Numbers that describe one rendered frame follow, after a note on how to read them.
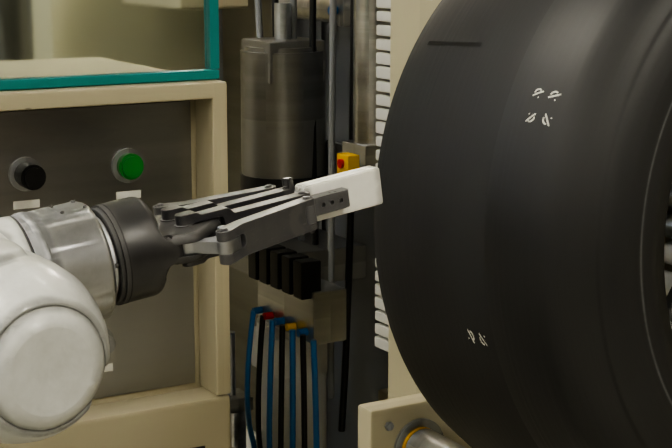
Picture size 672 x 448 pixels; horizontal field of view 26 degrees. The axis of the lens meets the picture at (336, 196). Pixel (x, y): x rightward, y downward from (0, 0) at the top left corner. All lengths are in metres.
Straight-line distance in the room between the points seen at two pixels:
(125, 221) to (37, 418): 0.26
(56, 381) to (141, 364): 0.91
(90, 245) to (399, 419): 0.60
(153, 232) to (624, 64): 0.38
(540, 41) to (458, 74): 0.09
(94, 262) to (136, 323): 0.70
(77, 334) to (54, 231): 0.22
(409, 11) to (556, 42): 0.45
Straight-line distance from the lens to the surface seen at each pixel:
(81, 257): 1.02
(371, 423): 1.53
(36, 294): 0.81
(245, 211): 1.09
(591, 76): 1.14
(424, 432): 1.54
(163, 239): 1.05
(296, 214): 1.08
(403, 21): 1.61
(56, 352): 0.81
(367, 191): 1.15
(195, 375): 1.77
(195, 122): 1.70
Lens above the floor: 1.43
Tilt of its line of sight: 10 degrees down
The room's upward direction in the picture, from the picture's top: straight up
